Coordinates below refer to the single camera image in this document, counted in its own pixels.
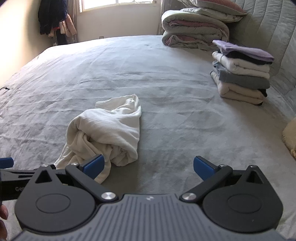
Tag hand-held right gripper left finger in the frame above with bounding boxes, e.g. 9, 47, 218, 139
31, 154, 118, 202

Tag pink hanging garment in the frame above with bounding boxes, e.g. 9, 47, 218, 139
48, 14, 78, 45

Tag beige folded garment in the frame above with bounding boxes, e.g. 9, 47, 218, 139
211, 72, 266, 106

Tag window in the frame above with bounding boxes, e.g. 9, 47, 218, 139
79, 0, 160, 12

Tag grey folded garment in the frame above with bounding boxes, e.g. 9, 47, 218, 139
210, 61, 270, 90

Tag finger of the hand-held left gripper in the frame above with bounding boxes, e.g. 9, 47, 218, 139
0, 157, 14, 168

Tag dark hanging garment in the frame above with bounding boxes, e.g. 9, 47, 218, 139
38, 0, 69, 36

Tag grey bed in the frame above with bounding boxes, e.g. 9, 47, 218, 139
0, 35, 296, 241

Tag white folded garment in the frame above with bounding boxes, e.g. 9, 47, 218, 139
212, 51, 271, 78

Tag grey quilted headboard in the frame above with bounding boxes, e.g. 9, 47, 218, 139
228, 0, 296, 121

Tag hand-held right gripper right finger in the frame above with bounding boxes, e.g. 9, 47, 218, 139
181, 156, 270, 202

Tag grey patterned curtain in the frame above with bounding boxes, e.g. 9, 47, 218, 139
157, 0, 167, 35
67, 0, 80, 43

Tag dark folded garment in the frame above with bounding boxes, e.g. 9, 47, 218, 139
222, 51, 273, 65

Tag folded grey pink quilt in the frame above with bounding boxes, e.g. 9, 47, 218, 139
161, 10, 230, 51

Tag white cotton garment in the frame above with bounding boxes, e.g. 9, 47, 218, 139
54, 94, 142, 184

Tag purple folded garment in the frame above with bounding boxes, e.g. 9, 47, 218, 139
212, 40, 275, 62

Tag white plush toy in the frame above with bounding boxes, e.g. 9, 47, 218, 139
282, 117, 296, 160

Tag person's left hand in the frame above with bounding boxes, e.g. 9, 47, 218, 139
0, 206, 9, 241

